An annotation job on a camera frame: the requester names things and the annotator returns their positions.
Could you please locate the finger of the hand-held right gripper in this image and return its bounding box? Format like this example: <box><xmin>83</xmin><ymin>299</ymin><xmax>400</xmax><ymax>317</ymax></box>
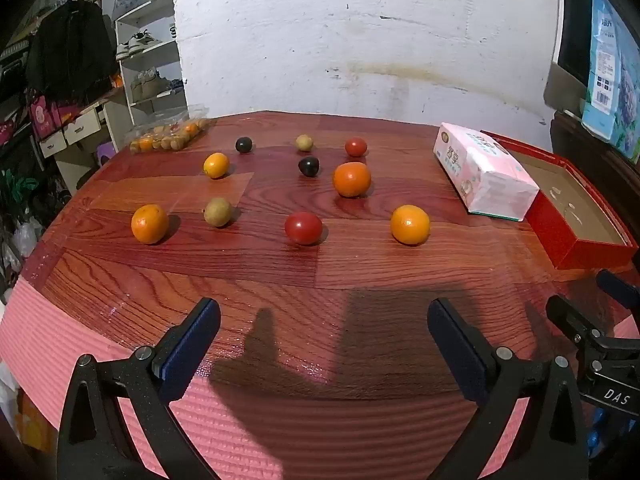
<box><xmin>596</xmin><ymin>269</ymin><xmax>640</xmax><ymax>313</ymax></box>
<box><xmin>545</xmin><ymin>295</ymin><xmax>640</xmax><ymax>361</ymax></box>

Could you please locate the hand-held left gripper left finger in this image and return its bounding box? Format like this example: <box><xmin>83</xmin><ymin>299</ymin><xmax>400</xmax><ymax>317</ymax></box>
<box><xmin>56</xmin><ymin>297</ymin><xmax>222</xmax><ymax>480</ymax></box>

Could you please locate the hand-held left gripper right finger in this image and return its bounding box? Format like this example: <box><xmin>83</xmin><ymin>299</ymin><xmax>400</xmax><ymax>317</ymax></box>
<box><xmin>426</xmin><ymin>297</ymin><xmax>598</xmax><ymax>480</ymax></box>

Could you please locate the red cardboard box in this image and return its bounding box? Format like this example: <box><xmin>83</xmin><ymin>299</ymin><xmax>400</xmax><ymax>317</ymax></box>
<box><xmin>480</xmin><ymin>130</ymin><xmax>640</xmax><ymax>271</ymax></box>

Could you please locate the large orange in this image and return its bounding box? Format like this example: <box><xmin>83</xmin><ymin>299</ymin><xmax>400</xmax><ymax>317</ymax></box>
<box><xmin>390</xmin><ymin>204</ymin><xmax>431</xmax><ymax>246</ymax></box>
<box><xmin>131</xmin><ymin>204</ymin><xmax>169</xmax><ymax>245</ymax></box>

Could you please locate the brown kiwi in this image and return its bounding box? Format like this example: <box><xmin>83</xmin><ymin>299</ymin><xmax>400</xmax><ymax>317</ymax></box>
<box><xmin>203</xmin><ymin>197</ymin><xmax>233</xmax><ymax>228</ymax></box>

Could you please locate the large red tomato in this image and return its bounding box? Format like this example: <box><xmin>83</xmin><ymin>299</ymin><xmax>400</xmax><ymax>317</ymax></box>
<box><xmin>284</xmin><ymin>211</ymin><xmax>323</xmax><ymax>246</ymax></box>

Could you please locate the small yellow-orange citrus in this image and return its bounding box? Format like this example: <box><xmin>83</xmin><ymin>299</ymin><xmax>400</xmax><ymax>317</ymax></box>
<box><xmin>203</xmin><ymin>152</ymin><xmax>231</xmax><ymax>179</ymax></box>

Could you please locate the deep orange tangerine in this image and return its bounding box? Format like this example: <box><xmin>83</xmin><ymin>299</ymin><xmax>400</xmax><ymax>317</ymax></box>
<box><xmin>333</xmin><ymin>161</ymin><xmax>372</xmax><ymax>198</ymax></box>

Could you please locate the person's right hand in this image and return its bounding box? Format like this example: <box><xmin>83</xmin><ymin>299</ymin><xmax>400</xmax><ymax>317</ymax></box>
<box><xmin>587</xmin><ymin>407</ymin><xmax>616</xmax><ymax>461</ymax></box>

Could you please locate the dark wooden cabinet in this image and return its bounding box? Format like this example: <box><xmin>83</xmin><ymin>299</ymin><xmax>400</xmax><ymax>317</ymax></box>
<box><xmin>550</xmin><ymin>110</ymin><xmax>640</xmax><ymax>211</ymax></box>

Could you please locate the pink foam mat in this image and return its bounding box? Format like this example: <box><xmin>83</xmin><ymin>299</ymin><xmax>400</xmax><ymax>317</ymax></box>
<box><xmin>0</xmin><ymin>280</ymin><xmax>640</xmax><ymax>480</ymax></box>

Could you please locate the pink white tissue pack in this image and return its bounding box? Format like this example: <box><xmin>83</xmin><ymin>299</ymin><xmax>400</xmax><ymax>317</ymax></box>
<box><xmin>433</xmin><ymin>122</ymin><xmax>541</xmax><ymax>222</ymax></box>

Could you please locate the white plastic bag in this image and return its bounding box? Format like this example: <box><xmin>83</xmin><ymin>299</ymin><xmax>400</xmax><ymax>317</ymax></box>
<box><xmin>0</xmin><ymin>215</ymin><xmax>38</xmax><ymax>301</ymax></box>

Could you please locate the clear plastic fruit container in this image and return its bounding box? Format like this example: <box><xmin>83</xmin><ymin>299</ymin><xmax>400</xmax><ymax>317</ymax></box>
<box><xmin>122</xmin><ymin>105</ymin><xmax>217</xmax><ymax>157</ymax></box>

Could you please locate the blue floral tissue package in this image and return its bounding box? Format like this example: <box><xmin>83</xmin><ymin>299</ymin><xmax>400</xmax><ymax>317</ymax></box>
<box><xmin>581</xmin><ymin>0</ymin><xmax>640</xmax><ymax>163</ymax></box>

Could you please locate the green plastic bag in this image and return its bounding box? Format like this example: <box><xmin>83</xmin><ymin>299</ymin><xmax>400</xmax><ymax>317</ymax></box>
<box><xmin>0</xmin><ymin>170</ymin><xmax>38</xmax><ymax>206</ymax></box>

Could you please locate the white shoe shelf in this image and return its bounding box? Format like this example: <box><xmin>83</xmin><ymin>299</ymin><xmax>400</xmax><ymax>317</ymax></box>
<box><xmin>102</xmin><ymin>0</ymin><xmax>188</xmax><ymax>153</ymax></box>

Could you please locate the white drawer unit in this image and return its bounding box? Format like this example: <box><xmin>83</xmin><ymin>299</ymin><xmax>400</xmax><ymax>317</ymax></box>
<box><xmin>39</xmin><ymin>102</ymin><xmax>108</xmax><ymax>191</ymax></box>

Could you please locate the grey sneaker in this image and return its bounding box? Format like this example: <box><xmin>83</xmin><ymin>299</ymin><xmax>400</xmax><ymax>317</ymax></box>
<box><xmin>131</xmin><ymin>69</ymin><xmax>171</xmax><ymax>101</ymax></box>

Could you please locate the pink gift bag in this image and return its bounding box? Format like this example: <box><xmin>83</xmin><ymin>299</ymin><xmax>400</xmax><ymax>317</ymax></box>
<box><xmin>27</xmin><ymin>95</ymin><xmax>66</xmax><ymax>138</ymax></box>

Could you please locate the black hanging jacket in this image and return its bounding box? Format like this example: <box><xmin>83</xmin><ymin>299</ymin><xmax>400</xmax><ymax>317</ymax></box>
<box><xmin>25</xmin><ymin>0</ymin><xmax>118</xmax><ymax>106</ymax></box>

